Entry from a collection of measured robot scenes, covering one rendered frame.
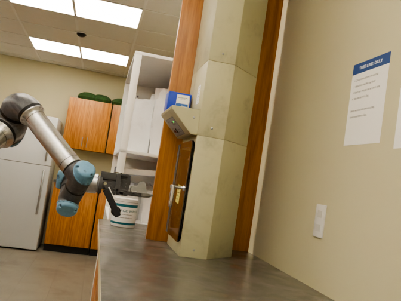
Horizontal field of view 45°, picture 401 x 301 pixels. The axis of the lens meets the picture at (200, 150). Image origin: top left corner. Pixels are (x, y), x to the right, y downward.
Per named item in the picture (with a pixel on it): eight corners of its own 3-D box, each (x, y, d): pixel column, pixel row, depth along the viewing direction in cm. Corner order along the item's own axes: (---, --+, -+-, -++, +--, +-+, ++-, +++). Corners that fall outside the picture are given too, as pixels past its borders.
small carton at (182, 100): (188, 112, 199) (190, 98, 199) (187, 110, 194) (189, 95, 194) (176, 110, 199) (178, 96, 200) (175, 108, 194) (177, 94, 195)
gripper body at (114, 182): (132, 175, 182) (101, 171, 180) (129, 197, 182) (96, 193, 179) (131, 175, 190) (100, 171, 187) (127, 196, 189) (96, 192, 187)
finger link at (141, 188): (156, 183, 185) (132, 180, 183) (153, 199, 184) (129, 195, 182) (154, 183, 188) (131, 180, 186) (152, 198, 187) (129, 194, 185)
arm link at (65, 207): (62, 196, 164) (67, 173, 172) (51, 215, 170) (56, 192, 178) (84, 202, 167) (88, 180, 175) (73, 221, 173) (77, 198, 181)
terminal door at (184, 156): (167, 232, 214) (181, 143, 217) (179, 242, 184) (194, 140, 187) (166, 232, 214) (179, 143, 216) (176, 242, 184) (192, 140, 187)
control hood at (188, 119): (182, 139, 218) (185, 117, 218) (197, 135, 186) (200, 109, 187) (157, 135, 215) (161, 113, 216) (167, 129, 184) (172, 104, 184)
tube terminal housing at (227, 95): (220, 249, 220) (244, 85, 225) (241, 263, 188) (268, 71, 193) (166, 243, 215) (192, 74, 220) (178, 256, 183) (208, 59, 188)
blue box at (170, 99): (184, 117, 217) (187, 98, 218) (188, 114, 207) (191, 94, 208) (163, 113, 215) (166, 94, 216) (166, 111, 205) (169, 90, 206)
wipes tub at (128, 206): (133, 226, 263) (137, 199, 264) (135, 229, 250) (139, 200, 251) (109, 223, 260) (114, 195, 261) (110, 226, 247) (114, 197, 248)
